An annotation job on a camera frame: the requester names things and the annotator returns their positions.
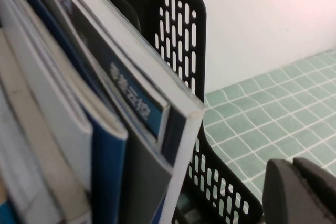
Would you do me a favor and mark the grey spine book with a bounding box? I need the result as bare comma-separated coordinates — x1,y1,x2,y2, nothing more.
0,28,91,224

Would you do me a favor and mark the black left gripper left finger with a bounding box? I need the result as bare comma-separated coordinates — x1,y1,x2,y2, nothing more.
263,158,325,224

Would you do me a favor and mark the thin white-paged brochure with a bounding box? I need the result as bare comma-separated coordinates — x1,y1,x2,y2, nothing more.
39,0,174,224

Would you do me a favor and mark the thin navy cover brochure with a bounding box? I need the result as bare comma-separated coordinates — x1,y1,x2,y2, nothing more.
7,0,129,224

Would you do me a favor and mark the thin blue cover brochure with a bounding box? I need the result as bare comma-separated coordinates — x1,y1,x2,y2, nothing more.
0,0,94,190

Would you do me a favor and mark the black plastic book holder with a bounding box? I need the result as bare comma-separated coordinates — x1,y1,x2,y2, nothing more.
86,0,265,224

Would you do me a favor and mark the green checked tablecloth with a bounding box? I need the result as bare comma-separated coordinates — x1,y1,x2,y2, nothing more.
203,48,336,224

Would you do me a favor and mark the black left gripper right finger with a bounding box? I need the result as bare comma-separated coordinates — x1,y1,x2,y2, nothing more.
293,157,336,224

